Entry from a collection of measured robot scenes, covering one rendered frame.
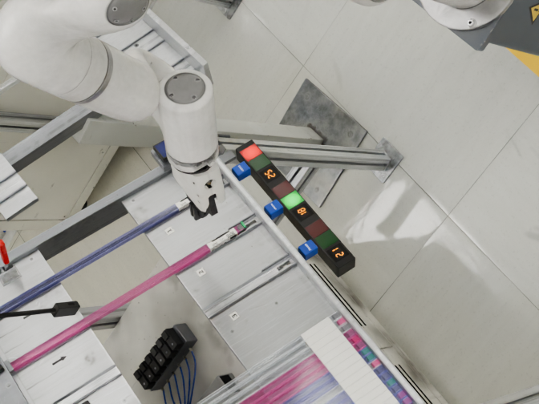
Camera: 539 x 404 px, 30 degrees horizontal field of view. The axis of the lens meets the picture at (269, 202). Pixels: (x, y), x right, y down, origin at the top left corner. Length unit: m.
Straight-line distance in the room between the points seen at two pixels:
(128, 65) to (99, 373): 0.63
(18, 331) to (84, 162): 1.33
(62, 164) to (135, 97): 1.72
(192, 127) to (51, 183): 1.64
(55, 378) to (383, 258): 1.08
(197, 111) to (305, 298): 0.48
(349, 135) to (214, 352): 0.78
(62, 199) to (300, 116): 0.86
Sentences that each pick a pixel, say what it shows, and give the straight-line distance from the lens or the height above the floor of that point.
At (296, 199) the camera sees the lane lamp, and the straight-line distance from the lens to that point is 1.93.
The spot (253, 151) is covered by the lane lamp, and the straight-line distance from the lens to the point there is 2.00.
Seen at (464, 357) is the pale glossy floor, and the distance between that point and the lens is 2.50.
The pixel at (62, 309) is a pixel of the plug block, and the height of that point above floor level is 1.13.
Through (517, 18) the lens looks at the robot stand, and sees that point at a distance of 1.74.
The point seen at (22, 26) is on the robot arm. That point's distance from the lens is 1.19.
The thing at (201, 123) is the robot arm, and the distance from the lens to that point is 1.50.
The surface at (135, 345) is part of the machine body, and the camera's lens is 2.30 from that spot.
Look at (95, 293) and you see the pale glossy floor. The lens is 3.34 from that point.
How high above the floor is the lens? 2.18
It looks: 51 degrees down
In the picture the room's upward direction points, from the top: 90 degrees counter-clockwise
